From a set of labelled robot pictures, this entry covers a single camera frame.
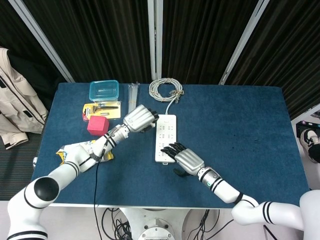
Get blue fabric table cover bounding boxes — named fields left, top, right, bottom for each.
left=32, top=82, right=309, bottom=209

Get black pleated curtain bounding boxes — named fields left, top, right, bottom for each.
left=0, top=0, right=320, bottom=121

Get clear container with blue lid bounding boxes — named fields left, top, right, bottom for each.
left=88, top=79, right=120, bottom=104

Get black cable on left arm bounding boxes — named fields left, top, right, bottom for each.
left=92, top=139, right=111, bottom=240

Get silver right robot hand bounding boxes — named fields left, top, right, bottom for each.
left=160, top=141, right=206, bottom=177

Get tangled black floor cables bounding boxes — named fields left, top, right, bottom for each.
left=100, top=207, right=236, bottom=240

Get pink cube box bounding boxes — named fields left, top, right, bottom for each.
left=86, top=115, right=111, bottom=137

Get white and black sneaker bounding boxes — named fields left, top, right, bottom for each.
left=299, top=128, right=320, bottom=165

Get white slanted frame post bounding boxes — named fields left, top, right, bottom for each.
left=8, top=0, right=76, bottom=84

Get razor on yellow blister card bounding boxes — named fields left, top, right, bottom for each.
left=81, top=100, right=123, bottom=122

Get clear bag of cable ties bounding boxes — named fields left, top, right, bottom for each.
left=127, top=82, right=140, bottom=115

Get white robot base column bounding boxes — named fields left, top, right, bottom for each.
left=119, top=207, right=194, bottom=240

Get beige jacket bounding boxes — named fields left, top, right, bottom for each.
left=0, top=46, right=50, bottom=151

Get white slotted frame post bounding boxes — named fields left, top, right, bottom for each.
left=218, top=0, right=271, bottom=86

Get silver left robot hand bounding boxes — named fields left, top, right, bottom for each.
left=122, top=104, right=160, bottom=134

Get white upright frame post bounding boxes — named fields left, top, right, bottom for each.
left=147, top=0, right=164, bottom=81

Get white power strip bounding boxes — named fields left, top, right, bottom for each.
left=154, top=114, right=178, bottom=166

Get white and yellow plastic package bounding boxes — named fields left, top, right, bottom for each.
left=55, top=139, right=115, bottom=174

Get white cable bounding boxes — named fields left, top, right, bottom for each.
left=148, top=77, right=186, bottom=117

